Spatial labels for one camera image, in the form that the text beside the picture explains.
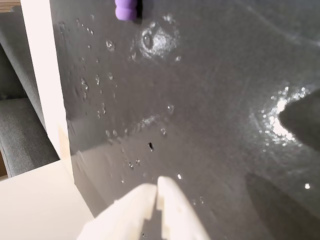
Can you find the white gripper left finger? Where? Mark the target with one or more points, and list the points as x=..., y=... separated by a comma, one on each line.
x=125, y=212

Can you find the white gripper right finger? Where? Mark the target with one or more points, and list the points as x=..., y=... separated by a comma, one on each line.
x=177, y=212

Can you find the black table mat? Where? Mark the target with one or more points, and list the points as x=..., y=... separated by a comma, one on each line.
x=200, y=100

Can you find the purple ribbed pen grip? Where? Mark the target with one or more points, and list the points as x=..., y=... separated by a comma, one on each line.
x=126, y=10

